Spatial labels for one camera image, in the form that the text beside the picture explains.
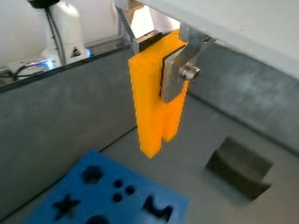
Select black background cables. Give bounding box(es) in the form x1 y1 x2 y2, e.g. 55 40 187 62
0 64 44 82

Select yellow double-square block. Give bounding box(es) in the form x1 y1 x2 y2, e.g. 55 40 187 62
128 30 189 158

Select blue foam shape board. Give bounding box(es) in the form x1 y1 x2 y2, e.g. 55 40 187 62
23 151 189 224

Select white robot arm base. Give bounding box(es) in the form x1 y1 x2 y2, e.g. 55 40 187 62
27 0 91 67

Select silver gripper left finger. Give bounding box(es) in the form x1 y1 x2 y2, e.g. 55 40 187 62
115 0 163 53

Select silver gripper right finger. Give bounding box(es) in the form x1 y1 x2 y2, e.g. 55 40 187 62
161 24 215 103

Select black curved holder stand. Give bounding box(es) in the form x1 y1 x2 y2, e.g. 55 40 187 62
205 137 273 200

